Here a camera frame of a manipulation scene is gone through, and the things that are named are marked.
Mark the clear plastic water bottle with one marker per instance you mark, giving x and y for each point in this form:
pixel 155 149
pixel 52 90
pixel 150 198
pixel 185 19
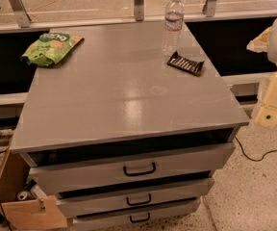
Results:
pixel 173 23

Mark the bottom grey drawer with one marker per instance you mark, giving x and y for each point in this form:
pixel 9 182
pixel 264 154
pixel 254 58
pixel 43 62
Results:
pixel 136 215

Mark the green snack bag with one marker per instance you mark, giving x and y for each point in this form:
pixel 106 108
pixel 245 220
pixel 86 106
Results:
pixel 50 48

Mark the grey drawer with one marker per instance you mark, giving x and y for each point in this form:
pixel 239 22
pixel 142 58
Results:
pixel 132 198
pixel 136 215
pixel 134 168

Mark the grey drawer cabinet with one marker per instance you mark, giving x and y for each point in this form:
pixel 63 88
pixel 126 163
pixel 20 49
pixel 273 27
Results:
pixel 116 96

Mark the middle metal railing post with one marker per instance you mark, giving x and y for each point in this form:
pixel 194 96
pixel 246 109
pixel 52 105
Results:
pixel 139 10

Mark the top grey drawer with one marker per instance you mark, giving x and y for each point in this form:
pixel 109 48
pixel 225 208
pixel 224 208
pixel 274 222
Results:
pixel 134 168

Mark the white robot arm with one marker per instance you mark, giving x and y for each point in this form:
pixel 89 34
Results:
pixel 265 42

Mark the right metal railing post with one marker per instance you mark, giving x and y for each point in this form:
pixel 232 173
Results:
pixel 209 8

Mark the middle grey drawer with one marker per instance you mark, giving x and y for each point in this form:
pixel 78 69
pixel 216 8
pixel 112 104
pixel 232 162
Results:
pixel 132 198

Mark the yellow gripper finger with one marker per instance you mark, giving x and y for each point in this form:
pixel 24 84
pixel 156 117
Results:
pixel 267 113

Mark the black drill bit holder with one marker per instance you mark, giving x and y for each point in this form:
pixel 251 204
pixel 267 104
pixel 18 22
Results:
pixel 184 64

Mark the cardboard box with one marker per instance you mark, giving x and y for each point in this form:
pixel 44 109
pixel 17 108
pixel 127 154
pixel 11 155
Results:
pixel 27 214

